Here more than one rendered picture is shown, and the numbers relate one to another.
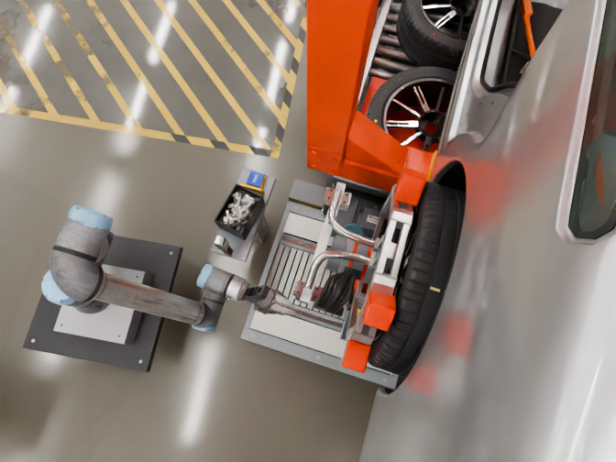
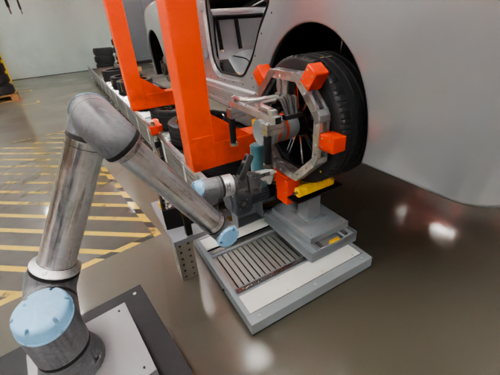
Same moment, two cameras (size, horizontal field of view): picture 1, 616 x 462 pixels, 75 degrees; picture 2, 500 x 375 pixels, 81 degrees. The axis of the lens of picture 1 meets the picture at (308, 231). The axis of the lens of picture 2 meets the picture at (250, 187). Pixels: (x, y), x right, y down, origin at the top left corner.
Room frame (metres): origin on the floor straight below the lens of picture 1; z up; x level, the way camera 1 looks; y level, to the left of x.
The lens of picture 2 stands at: (-0.60, 0.96, 1.33)
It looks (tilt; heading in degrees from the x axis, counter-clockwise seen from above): 29 degrees down; 314
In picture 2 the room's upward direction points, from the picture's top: 4 degrees counter-clockwise
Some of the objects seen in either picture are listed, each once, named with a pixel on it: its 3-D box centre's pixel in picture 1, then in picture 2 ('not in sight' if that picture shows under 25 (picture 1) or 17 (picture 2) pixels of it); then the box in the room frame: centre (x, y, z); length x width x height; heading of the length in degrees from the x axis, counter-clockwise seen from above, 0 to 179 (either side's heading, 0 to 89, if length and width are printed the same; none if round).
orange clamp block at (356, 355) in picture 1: (355, 356); (332, 142); (-0.03, -0.16, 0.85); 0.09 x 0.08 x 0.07; 163
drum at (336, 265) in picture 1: (357, 259); (276, 128); (0.30, -0.18, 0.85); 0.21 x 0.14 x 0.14; 73
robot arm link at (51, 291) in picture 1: (71, 285); (50, 324); (0.24, 0.98, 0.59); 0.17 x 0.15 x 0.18; 165
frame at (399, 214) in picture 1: (378, 266); (287, 125); (0.28, -0.25, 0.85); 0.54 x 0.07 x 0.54; 163
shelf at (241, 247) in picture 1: (244, 214); (177, 217); (0.61, 0.30, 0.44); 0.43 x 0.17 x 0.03; 163
